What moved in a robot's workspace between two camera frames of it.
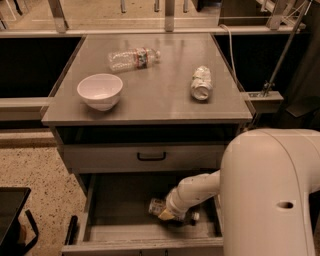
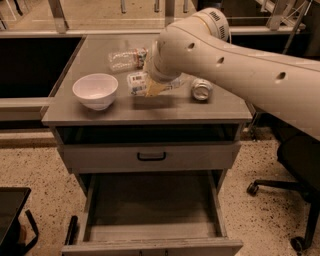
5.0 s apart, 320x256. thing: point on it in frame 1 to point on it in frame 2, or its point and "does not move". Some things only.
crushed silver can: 201,85 does not move
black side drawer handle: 71,235 does not move
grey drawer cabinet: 136,115 does not move
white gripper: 173,205 to 156,76
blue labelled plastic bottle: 157,206 to 137,83
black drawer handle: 163,158 does not move
